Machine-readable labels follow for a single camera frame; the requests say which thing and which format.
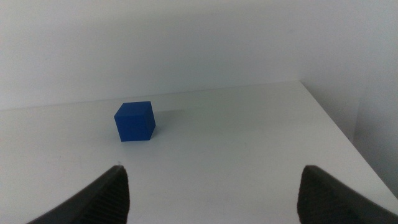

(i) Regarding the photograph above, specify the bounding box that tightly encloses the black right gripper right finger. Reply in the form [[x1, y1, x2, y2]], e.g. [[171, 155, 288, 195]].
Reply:
[[296, 164, 398, 224]]

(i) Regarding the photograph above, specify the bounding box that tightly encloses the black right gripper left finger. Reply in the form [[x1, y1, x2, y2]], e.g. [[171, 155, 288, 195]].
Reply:
[[26, 164, 131, 224]]

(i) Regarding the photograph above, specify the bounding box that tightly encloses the blue cube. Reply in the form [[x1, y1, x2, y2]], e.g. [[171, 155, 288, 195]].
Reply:
[[113, 101, 157, 142]]

